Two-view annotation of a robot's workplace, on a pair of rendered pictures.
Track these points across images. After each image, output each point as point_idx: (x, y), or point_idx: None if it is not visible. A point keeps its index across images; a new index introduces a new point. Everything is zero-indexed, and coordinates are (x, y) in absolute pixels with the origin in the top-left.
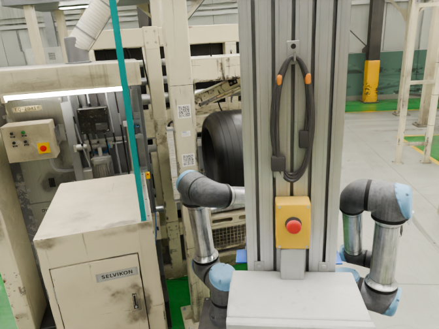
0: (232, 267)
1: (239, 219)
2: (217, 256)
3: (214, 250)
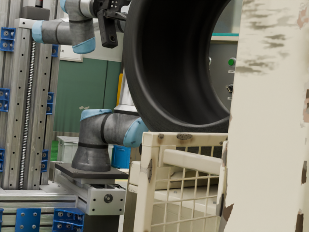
0: (89, 109)
1: (172, 173)
2: (114, 108)
3: (120, 104)
